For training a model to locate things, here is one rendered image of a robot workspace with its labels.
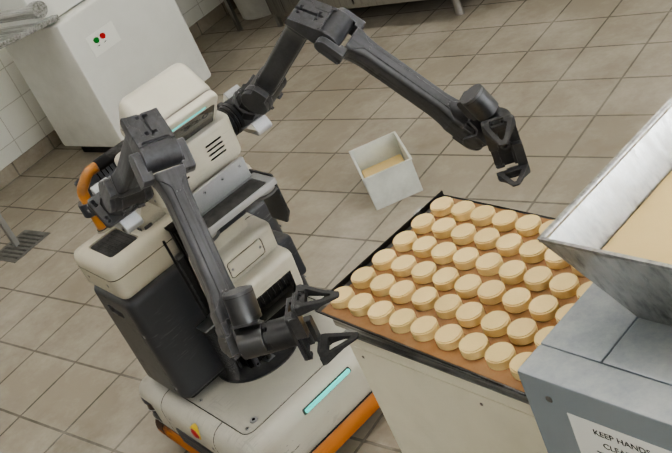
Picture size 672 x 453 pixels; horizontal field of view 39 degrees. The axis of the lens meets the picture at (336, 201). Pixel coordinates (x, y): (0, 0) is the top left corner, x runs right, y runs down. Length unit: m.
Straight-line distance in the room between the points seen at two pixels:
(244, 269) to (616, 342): 1.54
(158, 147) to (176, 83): 0.51
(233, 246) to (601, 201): 1.50
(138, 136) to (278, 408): 1.12
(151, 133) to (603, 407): 1.08
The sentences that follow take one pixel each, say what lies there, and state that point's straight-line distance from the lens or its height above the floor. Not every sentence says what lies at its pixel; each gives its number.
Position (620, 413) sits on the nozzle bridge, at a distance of 1.07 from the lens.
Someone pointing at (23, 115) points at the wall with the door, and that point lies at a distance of 6.22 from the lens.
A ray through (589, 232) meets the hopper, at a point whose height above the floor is 1.28.
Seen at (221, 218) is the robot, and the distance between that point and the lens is 2.32.
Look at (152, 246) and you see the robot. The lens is 2.67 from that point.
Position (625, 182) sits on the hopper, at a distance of 1.18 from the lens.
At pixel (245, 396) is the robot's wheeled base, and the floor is 0.28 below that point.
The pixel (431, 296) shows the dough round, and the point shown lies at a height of 0.92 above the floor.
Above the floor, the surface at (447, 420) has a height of 0.69.
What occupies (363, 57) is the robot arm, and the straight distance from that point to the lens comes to 2.04.
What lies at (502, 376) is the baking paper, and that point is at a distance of 1.55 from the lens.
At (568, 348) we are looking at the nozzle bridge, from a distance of 1.15.
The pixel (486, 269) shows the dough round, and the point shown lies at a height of 0.92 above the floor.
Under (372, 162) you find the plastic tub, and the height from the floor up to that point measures 0.07.
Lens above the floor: 1.94
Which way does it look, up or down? 28 degrees down
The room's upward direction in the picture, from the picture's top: 24 degrees counter-clockwise
